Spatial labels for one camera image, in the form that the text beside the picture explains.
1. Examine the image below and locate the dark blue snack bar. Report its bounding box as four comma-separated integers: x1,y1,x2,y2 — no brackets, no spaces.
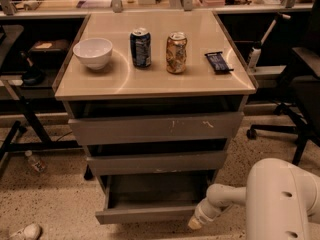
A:
205,51,233,74

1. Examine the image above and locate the white shoe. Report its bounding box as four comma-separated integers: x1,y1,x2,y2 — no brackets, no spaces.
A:
8,223,42,240

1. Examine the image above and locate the grey drawer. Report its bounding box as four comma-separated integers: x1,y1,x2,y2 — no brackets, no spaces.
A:
87,139,227,176
69,96,243,145
96,171,212,224

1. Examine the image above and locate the grey middle drawer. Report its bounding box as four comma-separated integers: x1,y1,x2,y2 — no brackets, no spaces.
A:
87,139,227,176

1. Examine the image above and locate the black box on shelf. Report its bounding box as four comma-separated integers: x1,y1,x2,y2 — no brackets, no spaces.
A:
28,39,70,68

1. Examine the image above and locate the white ceramic bowl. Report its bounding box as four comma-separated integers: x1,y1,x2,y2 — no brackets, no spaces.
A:
73,38,113,70

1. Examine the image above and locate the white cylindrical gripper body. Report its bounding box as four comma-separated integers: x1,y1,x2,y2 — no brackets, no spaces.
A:
188,197,233,230

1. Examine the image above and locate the grey top drawer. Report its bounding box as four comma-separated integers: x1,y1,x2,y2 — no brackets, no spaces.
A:
69,96,243,145

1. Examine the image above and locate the blue soda can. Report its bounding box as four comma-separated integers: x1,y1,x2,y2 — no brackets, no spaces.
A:
130,27,151,68

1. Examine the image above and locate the black office chair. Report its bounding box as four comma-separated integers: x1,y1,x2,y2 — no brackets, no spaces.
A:
246,0,320,165

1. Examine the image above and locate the grey drawer cabinet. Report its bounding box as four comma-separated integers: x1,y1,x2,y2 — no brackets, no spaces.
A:
52,9,259,185

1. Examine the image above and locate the plastic water bottle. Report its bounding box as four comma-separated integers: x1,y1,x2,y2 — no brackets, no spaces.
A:
25,150,46,173

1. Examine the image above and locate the grey bottom drawer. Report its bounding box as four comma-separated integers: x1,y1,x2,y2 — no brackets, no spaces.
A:
96,171,212,224

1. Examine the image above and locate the gold soda can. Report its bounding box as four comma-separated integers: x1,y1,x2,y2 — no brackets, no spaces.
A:
166,31,187,74

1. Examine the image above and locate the black table leg frame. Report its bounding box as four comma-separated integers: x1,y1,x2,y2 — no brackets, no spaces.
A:
0,80,79,160

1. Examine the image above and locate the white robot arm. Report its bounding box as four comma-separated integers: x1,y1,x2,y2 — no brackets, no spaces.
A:
188,158,320,240

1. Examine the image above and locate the black joystick device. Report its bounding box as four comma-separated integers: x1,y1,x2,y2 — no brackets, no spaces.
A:
20,51,45,86

